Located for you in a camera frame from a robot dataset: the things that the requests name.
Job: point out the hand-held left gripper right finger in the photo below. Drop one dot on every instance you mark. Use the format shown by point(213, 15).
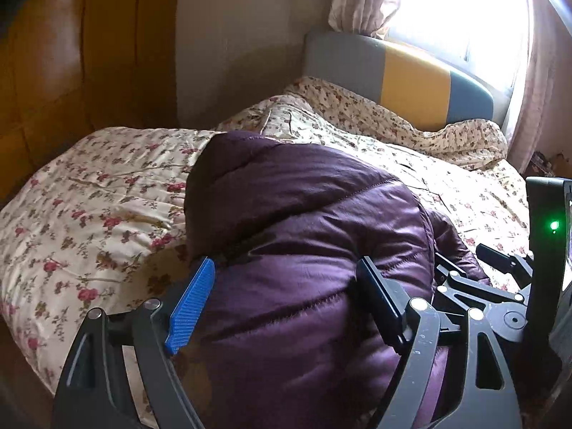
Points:
point(380, 297)

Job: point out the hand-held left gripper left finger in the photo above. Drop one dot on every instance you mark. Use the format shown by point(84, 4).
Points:
point(192, 308)

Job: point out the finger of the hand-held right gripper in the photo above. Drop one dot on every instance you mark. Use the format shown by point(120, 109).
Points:
point(464, 286)
point(500, 258)

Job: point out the purple down jacket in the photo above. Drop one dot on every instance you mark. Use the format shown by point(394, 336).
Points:
point(304, 241)

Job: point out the dark bedside clutter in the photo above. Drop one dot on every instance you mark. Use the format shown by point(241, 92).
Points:
point(547, 163)

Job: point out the pink floral curtain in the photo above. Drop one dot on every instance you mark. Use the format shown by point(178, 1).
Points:
point(540, 98)
point(362, 0)

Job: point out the rose floral quilt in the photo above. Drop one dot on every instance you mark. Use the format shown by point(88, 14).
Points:
point(98, 205)

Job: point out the small floral bedding roll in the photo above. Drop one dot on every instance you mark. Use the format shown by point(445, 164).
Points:
point(402, 125)

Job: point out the grey yellow blue headboard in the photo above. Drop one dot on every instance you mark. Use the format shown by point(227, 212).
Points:
point(415, 76)

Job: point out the bright window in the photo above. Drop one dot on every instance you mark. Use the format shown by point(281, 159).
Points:
point(456, 18)

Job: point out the orange wooden wardrobe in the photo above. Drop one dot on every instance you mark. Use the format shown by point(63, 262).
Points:
point(80, 53)

